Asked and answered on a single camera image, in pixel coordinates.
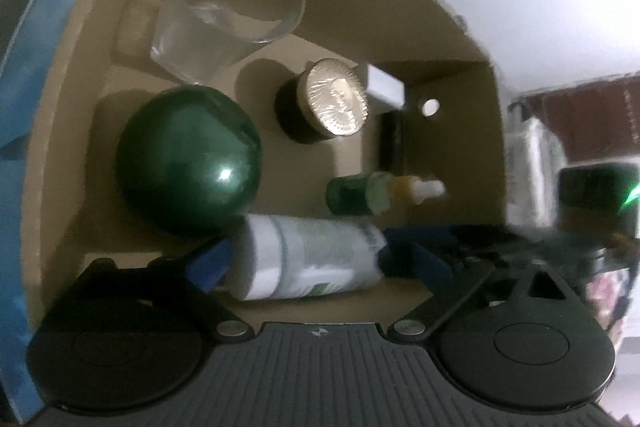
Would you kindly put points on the small white box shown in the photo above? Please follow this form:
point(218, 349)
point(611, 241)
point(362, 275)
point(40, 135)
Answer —
point(384, 87)

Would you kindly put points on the dark green ball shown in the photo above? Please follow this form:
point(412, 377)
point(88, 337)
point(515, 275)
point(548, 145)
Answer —
point(185, 157)

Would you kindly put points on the small amber and green bottle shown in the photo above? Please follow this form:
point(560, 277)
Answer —
point(355, 194)

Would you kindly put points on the clear glass cup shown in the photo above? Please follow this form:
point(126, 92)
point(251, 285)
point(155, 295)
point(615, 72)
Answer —
point(200, 42)

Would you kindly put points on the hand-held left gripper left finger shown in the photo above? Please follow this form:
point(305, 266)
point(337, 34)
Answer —
point(210, 264)

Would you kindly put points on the brown cardboard box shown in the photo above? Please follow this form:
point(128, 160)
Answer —
point(450, 157)

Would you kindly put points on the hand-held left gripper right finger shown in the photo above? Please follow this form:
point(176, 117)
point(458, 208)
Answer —
point(425, 262)

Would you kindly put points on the small dark bottle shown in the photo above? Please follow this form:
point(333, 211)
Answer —
point(392, 142)

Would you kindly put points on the red-brown curtain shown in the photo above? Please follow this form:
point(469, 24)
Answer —
point(590, 122)

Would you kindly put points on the white plastic bottle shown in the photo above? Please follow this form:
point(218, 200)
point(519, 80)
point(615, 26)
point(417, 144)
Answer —
point(310, 257)

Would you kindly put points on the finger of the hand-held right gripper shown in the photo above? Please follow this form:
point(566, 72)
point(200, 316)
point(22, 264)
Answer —
point(500, 239)

